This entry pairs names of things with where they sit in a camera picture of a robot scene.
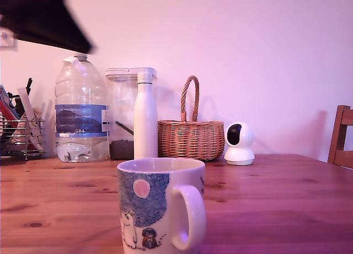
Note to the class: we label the white mug with blue print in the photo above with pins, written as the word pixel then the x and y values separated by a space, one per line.
pixel 143 209

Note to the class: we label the white card strip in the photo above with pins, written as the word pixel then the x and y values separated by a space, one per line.
pixel 26 102

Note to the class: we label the black pen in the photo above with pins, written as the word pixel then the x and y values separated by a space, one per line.
pixel 29 84

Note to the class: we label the small white round camera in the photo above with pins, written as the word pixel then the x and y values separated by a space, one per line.
pixel 242 149

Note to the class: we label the large clear water bottle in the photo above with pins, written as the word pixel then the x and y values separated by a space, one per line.
pixel 80 113

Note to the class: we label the white wall switch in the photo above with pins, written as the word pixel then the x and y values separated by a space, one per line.
pixel 7 44

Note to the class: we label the white slim bottle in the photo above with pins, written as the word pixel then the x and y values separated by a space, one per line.
pixel 145 121

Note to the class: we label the dark scoop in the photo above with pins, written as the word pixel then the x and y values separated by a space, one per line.
pixel 124 127

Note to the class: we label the clear jar with white lid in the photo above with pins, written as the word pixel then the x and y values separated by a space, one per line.
pixel 121 105

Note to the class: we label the wooden chair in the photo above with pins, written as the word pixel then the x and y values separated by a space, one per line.
pixel 340 154

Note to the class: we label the black clip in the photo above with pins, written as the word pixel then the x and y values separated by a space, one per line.
pixel 15 102

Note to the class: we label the red flat item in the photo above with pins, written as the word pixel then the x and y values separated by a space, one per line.
pixel 5 109

